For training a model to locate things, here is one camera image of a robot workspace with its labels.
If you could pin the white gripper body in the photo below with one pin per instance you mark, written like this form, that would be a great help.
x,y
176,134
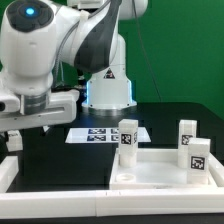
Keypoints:
x,y
60,110

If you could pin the white square table top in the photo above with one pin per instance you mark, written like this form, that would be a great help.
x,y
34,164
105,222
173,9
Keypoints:
x,y
155,169

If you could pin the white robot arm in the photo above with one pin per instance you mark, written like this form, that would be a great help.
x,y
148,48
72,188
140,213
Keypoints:
x,y
37,35

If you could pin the marker sheet with tags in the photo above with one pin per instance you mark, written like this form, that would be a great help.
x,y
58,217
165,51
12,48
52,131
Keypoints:
x,y
93,135

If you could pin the white fence left wall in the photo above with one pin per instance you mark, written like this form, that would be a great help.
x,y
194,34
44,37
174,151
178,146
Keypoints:
x,y
8,171

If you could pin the white fence wall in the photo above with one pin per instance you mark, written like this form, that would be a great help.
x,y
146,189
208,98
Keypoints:
x,y
8,171
217,171
111,203

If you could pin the white fence front wall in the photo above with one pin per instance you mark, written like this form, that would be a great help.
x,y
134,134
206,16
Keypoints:
x,y
111,203

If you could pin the white fence right wall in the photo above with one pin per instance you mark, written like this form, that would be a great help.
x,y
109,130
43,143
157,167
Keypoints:
x,y
217,171

